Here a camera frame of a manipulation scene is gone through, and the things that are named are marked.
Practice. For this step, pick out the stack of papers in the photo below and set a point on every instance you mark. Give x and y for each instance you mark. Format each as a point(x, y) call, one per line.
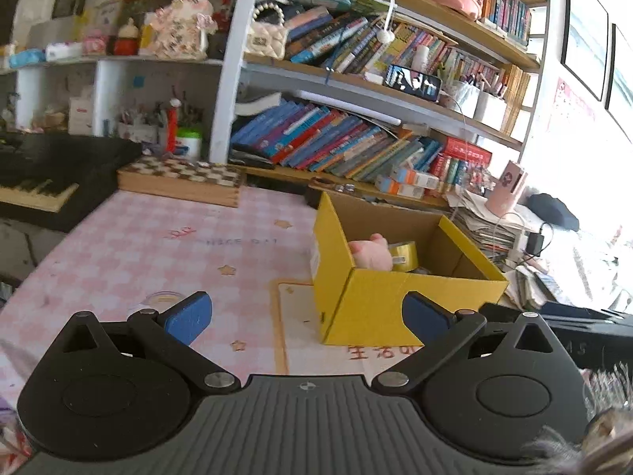
point(561, 264)

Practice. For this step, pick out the pink phone holder cup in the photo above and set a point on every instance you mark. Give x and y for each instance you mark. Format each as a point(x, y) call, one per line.
point(507, 190)

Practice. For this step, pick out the orange white medicine box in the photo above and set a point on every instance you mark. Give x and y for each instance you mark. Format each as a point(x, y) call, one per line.
point(412, 177)

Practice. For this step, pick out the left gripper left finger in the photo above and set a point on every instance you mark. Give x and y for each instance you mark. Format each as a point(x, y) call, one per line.
point(167, 337)

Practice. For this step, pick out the pink checkered tablecloth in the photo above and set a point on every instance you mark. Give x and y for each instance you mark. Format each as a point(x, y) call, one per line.
point(139, 251)

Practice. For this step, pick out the yellow tape roll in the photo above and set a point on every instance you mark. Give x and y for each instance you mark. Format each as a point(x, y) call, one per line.
point(404, 256)

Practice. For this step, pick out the pink paper house ornament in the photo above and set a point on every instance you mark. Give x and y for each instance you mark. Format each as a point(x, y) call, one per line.
point(179, 31)

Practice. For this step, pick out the white green lid jar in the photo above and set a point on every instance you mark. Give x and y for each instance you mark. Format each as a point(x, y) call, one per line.
point(189, 143)

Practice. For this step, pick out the red tassel ornament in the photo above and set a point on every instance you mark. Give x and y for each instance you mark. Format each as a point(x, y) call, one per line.
point(172, 124)

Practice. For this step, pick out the row of leaning books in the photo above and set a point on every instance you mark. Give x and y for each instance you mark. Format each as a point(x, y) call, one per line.
point(320, 139)

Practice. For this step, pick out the white pen cup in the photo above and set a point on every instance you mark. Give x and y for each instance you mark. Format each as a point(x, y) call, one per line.
point(138, 132)

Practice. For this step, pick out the brown effects pedal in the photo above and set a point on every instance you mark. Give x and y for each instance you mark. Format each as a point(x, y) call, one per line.
point(318, 186)

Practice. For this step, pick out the black power adapter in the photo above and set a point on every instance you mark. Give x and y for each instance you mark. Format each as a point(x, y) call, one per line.
point(535, 244)

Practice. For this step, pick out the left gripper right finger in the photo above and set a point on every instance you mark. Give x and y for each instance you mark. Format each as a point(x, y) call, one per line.
point(443, 334)

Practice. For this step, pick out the black electric keyboard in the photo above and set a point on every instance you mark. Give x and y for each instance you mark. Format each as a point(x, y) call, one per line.
point(56, 180)

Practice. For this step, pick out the white bookshelf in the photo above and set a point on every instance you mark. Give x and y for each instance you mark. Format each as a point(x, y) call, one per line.
point(90, 76)

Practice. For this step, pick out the yellow cardboard box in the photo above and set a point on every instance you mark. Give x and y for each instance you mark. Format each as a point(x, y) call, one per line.
point(363, 307)

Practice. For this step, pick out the wooden chess board box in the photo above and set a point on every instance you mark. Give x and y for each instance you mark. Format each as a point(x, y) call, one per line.
point(183, 180)

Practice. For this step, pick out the white quilted handbag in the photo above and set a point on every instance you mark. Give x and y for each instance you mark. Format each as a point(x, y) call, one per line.
point(267, 39)

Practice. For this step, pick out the smartphone on shelf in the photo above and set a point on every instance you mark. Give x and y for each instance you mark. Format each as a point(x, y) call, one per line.
point(411, 82)

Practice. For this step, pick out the pink plush pig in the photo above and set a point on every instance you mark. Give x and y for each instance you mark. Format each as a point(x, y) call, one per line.
point(372, 254)

